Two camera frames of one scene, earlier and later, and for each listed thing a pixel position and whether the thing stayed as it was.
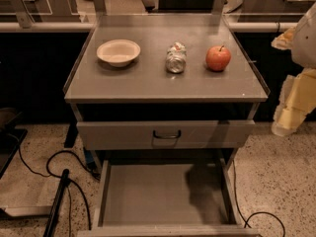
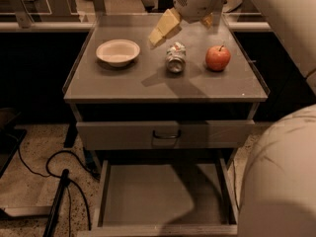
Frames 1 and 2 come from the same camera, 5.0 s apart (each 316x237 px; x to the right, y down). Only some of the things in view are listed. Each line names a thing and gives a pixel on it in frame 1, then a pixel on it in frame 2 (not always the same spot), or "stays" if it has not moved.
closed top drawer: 166,134 stays
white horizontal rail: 88,27 stays
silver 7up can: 176,57 stays
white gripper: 305,43 → 194,6
